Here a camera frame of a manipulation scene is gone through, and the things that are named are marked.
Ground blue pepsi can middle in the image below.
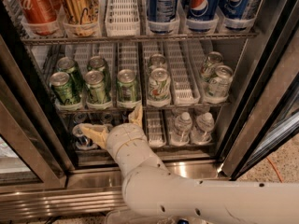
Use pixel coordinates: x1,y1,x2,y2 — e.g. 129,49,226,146
186,0,220,32

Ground silver green can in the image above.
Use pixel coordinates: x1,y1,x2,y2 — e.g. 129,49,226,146
200,51,223,82
206,65,234,98

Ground orange cable on floor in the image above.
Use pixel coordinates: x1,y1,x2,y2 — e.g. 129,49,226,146
265,156,285,184

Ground clear water bottle left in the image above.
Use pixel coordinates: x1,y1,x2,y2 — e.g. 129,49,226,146
171,112,192,147

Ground green soda can lane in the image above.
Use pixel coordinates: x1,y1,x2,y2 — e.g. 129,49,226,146
117,69,138,104

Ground silver blue can front left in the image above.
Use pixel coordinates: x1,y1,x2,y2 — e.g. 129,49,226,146
72,125,93,147

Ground empty white lane tray middle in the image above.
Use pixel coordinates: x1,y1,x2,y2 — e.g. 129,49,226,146
164,41,200,105

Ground green can rear left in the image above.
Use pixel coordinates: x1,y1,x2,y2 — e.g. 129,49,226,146
57,57,83,93

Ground white diet can rear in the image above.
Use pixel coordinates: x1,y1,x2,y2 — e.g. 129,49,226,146
148,53,167,73

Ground silver blue can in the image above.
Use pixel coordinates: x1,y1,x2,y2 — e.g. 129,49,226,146
72,125,93,147
73,113,90,124
100,113,114,125

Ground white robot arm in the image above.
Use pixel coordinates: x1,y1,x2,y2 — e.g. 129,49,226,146
79,119,299,224

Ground blue pepsi can left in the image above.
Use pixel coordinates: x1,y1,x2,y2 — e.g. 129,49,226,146
146,0,178,34

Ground silver blue can rear left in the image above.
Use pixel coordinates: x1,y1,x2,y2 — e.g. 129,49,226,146
73,113,90,124

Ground empty white lane tray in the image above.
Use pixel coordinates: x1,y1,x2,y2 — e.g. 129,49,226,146
105,0,140,36
164,41,200,105

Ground stainless steel fridge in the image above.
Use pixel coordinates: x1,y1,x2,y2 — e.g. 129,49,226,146
0,0,299,220

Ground red cola can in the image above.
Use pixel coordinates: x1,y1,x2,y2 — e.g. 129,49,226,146
18,0,57,26

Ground white diet can front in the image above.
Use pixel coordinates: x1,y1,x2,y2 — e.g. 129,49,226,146
149,68,171,103

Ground silver green can rear right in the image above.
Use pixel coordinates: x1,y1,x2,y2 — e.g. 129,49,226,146
200,51,223,82

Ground empty white lane tray top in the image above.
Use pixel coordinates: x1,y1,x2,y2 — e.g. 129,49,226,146
105,0,140,36

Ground green can front left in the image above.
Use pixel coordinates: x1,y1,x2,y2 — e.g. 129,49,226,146
50,72,80,105

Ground white diet can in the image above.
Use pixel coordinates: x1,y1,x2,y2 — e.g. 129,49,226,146
148,53,167,73
149,68,171,103

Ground gold soda can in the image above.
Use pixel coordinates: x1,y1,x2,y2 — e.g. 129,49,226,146
62,0,98,37

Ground clear water bottle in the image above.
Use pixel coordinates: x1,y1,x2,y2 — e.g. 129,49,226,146
190,112,215,145
171,112,192,147

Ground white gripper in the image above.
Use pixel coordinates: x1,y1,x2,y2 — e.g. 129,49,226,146
79,104,148,155

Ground clear water bottle right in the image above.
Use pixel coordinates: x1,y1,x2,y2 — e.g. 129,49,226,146
190,112,215,145

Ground silver green can front right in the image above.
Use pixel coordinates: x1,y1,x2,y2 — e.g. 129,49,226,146
206,65,234,98

